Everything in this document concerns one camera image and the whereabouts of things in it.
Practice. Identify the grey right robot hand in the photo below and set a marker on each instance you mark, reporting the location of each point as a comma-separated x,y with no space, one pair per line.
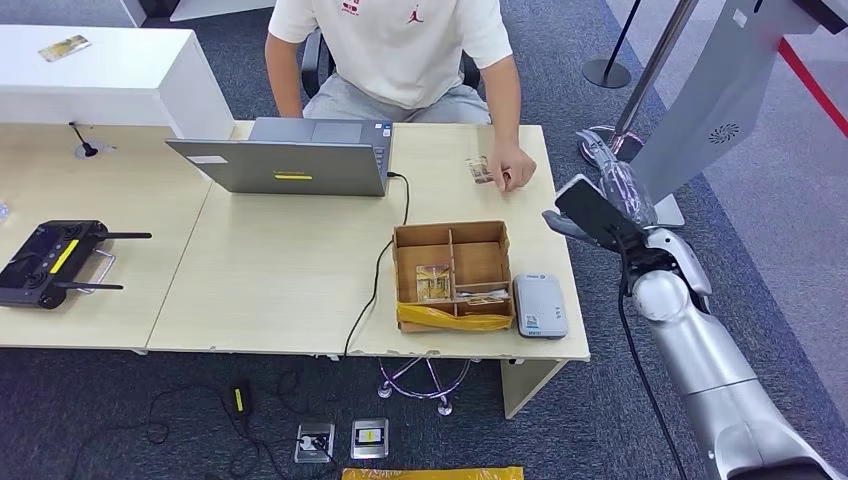
623,185

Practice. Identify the person's left hand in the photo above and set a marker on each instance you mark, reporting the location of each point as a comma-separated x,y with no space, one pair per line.
513,166

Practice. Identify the person's ID card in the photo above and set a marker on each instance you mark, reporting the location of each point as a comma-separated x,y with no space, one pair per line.
478,170

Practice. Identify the autumn landscape room key card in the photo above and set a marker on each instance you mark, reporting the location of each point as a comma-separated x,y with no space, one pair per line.
433,283

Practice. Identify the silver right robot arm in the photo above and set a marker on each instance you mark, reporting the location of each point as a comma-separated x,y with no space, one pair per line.
702,358

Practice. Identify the person's right forearm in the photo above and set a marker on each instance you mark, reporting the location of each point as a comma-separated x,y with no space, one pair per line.
283,83

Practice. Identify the person's left forearm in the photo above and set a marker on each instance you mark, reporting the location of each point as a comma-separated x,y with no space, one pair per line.
503,99

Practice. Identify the grey card reader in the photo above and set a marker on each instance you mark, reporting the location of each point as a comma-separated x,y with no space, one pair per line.
540,305

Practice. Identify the person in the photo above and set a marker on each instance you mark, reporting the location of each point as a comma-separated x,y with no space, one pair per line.
397,53

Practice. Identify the landscape printed card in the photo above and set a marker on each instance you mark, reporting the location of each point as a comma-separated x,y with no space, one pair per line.
64,48

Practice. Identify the wooden divided box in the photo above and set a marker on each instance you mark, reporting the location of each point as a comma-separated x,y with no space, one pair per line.
480,262

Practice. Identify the stack of cards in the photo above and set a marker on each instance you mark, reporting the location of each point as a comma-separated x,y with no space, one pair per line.
484,296

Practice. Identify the silver kiosk stand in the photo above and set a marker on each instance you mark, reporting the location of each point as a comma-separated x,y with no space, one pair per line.
722,86

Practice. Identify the beige desk leg panel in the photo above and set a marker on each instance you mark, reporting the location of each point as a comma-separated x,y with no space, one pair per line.
523,384

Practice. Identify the grey laptop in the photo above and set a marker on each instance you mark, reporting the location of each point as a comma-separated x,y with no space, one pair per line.
291,166

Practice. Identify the chrome chair base legs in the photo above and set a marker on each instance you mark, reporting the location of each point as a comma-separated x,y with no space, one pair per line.
445,407

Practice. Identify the yellow plastic bag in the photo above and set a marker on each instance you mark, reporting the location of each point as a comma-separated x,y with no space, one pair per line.
430,474

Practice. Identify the white furniture panel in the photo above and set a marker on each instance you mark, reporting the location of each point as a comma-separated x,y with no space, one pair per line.
218,8

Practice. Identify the metal floor socket with plug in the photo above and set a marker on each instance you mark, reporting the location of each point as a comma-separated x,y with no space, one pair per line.
314,442

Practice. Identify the black power adapter yellow label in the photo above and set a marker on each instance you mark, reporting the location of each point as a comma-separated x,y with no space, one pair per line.
239,399

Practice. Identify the white counter block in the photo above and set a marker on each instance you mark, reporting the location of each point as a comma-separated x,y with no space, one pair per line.
99,73

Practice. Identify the silver desk grommet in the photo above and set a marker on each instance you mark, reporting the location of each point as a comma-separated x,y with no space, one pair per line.
81,151

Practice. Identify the black remote controller with antennas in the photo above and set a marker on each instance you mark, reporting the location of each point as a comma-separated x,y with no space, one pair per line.
40,265

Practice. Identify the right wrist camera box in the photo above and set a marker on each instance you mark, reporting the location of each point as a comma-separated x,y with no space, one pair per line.
593,212

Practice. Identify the black stanchion post with base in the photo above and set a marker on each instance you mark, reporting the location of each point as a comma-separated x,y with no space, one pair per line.
606,73

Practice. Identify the chrome stanchion post with base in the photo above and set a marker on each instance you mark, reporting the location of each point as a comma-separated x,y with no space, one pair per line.
652,66

